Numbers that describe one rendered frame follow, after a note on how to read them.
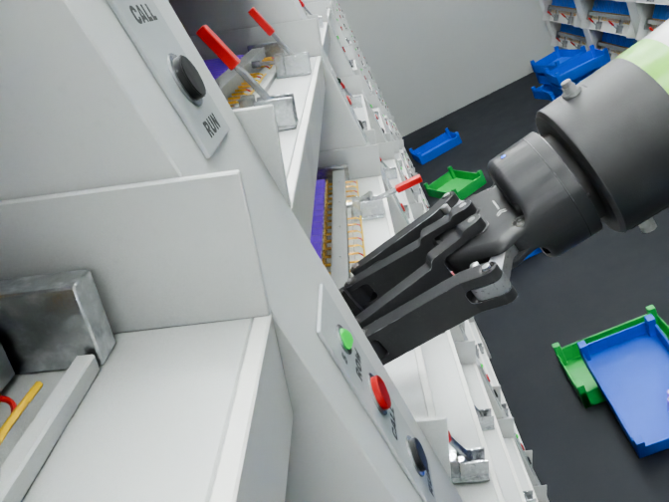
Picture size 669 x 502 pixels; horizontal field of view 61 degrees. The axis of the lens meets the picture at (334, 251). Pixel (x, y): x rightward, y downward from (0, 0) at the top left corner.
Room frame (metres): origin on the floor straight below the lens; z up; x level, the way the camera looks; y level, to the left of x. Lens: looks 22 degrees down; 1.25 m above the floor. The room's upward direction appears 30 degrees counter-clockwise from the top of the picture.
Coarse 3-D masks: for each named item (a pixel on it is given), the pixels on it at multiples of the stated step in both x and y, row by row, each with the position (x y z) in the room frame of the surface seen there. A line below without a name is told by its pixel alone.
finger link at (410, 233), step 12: (420, 216) 0.40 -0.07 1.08; (432, 216) 0.38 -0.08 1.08; (408, 228) 0.39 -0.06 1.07; (420, 228) 0.39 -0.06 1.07; (396, 240) 0.39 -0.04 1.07; (408, 240) 0.39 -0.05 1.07; (372, 252) 0.40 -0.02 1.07; (384, 252) 0.39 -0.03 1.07; (360, 264) 0.40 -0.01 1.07; (372, 264) 0.39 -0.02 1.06
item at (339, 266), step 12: (336, 180) 0.80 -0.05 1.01; (336, 192) 0.75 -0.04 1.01; (336, 204) 0.70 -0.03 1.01; (336, 216) 0.66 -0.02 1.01; (360, 216) 0.69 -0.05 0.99; (336, 228) 0.63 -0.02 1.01; (360, 228) 0.65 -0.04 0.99; (336, 240) 0.60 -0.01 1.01; (336, 252) 0.57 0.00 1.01; (348, 252) 0.59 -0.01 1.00; (336, 264) 0.54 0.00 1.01; (348, 264) 0.55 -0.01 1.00; (336, 276) 0.51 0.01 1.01; (348, 276) 0.51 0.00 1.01
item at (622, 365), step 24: (624, 336) 1.20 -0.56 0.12; (648, 336) 1.18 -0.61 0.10; (600, 360) 1.20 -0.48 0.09; (624, 360) 1.17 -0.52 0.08; (648, 360) 1.13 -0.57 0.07; (600, 384) 1.11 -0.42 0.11; (624, 384) 1.11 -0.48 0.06; (648, 384) 1.08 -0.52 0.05; (624, 408) 1.07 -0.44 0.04; (648, 408) 1.04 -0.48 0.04; (648, 432) 0.99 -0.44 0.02
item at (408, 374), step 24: (336, 168) 0.85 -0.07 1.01; (360, 168) 0.86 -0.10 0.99; (360, 192) 0.80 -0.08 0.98; (384, 216) 0.69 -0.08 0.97; (360, 240) 0.64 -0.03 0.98; (384, 240) 0.62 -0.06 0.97; (408, 360) 0.39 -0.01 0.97; (408, 384) 0.36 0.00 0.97; (432, 408) 0.33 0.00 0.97; (432, 432) 0.27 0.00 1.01
